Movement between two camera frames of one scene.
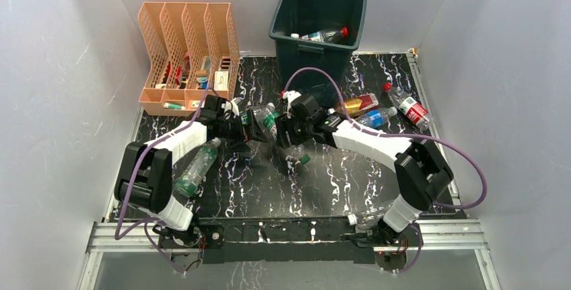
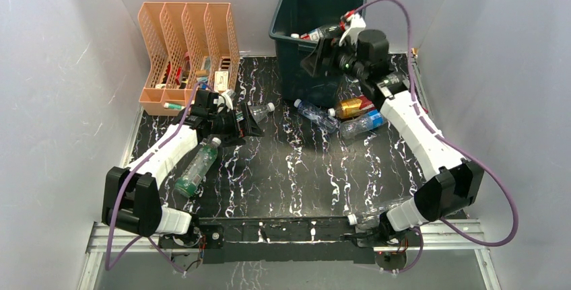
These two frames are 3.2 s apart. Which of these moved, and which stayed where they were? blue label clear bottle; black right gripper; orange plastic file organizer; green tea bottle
Moved: black right gripper
Stayed: blue label clear bottle; orange plastic file organizer; green tea bottle
